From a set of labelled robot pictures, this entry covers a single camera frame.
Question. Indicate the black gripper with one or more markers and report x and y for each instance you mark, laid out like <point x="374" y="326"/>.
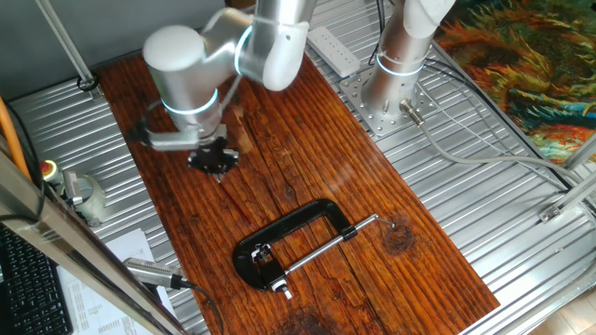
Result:
<point x="212" y="156"/>

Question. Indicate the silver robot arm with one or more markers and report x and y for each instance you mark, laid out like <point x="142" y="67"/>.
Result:
<point x="186" y="74"/>

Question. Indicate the black C-clamp with steel screw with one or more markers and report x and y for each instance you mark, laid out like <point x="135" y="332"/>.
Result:
<point x="298" y="216"/>

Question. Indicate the brown wooden board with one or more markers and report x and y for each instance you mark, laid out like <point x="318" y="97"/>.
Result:
<point x="326" y="163"/>

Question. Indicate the grey metal clip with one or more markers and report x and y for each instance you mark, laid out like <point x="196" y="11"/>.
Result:
<point x="72" y="186"/>

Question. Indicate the aluminium robot mounting plate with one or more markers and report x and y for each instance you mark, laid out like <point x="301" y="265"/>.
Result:
<point x="368" y="116"/>

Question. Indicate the white power strip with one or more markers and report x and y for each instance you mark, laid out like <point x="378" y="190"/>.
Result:
<point x="335" y="51"/>

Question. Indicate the red emergency stop button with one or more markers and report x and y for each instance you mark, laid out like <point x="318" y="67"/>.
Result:
<point x="49" y="168"/>

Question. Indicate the printed white paper sheets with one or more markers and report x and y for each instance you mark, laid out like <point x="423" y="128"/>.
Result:
<point x="93" y="307"/>

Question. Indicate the black keyboard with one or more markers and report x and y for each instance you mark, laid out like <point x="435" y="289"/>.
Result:
<point x="32" y="293"/>

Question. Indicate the colourful patterned cloth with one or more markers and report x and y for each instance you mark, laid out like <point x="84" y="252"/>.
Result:
<point x="526" y="70"/>

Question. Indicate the ribbed silver camera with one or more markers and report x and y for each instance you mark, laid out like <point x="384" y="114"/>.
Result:
<point x="149" y="272"/>

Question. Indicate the steel frame bar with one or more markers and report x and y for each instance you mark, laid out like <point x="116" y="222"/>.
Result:
<point x="70" y="237"/>

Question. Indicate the aluminium frame post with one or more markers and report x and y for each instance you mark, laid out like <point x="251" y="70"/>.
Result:
<point x="63" y="42"/>

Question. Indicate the aluminium frame bar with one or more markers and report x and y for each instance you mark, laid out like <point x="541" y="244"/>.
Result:
<point x="582" y="153"/>
<point x="570" y="200"/>

